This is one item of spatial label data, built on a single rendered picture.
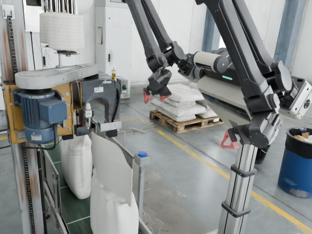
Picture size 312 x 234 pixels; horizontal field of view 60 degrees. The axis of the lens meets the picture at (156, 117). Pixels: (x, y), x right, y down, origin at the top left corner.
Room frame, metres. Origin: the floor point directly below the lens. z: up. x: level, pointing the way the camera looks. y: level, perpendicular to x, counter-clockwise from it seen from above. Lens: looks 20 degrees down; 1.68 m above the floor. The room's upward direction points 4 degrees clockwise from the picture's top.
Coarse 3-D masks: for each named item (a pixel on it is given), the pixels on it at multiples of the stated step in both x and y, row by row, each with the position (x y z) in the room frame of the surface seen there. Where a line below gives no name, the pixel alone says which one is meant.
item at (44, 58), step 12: (60, 0) 4.14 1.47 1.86; (72, 0) 4.25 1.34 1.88; (72, 12) 4.22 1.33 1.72; (36, 36) 3.86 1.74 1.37; (36, 48) 3.86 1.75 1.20; (48, 48) 3.95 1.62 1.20; (36, 60) 3.85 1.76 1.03; (48, 60) 3.94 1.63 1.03; (72, 60) 4.14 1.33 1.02; (0, 72) 3.59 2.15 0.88; (0, 96) 3.57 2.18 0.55; (0, 108) 3.56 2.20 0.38
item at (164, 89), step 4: (164, 84) 1.27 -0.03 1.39; (148, 88) 1.29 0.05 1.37; (160, 88) 1.27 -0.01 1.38; (164, 88) 1.28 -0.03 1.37; (168, 88) 1.33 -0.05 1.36; (152, 92) 1.26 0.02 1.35; (156, 92) 1.27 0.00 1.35; (160, 92) 1.28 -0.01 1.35; (164, 92) 1.29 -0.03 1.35; (168, 92) 1.31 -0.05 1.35
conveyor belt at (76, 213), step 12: (48, 144) 2.54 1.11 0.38; (60, 168) 2.10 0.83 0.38; (60, 180) 1.91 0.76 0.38; (60, 192) 1.75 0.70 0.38; (72, 204) 1.62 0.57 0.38; (84, 204) 1.63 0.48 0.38; (72, 216) 1.49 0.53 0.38; (84, 216) 1.50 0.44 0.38; (72, 228) 1.38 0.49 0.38; (84, 228) 1.39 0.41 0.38
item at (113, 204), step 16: (96, 144) 1.30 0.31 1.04; (112, 144) 1.32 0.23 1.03; (96, 160) 1.31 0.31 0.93; (112, 160) 1.15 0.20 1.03; (96, 176) 1.30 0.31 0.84; (112, 176) 1.15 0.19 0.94; (128, 176) 1.07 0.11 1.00; (96, 192) 1.26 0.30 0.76; (112, 192) 1.15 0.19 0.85; (128, 192) 1.07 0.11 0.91; (96, 208) 1.25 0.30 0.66; (112, 208) 1.11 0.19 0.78; (128, 208) 1.12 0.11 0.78; (96, 224) 1.24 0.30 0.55; (112, 224) 1.09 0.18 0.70; (128, 224) 1.10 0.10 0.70
